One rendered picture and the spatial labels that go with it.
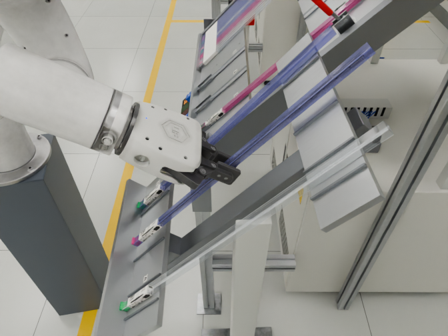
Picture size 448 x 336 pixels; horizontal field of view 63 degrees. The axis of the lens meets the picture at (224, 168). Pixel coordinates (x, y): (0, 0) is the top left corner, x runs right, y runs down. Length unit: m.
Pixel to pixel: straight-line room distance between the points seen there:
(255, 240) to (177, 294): 0.88
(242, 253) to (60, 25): 0.46
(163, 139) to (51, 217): 0.64
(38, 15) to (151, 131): 0.20
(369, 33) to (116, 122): 0.47
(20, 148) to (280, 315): 1.03
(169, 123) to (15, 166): 0.56
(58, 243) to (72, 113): 0.74
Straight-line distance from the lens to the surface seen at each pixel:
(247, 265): 0.72
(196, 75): 1.17
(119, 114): 0.46
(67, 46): 0.56
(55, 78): 0.47
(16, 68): 0.47
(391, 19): 0.73
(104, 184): 1.90
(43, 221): 1.09
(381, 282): 1.45
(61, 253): 1.20
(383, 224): 1.07
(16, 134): 0.96
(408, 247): 1.28
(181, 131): 0.51
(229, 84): 0.97
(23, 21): 0.55
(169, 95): 2.42
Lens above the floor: 1.33
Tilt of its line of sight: 45 degrees down
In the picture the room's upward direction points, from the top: straight up
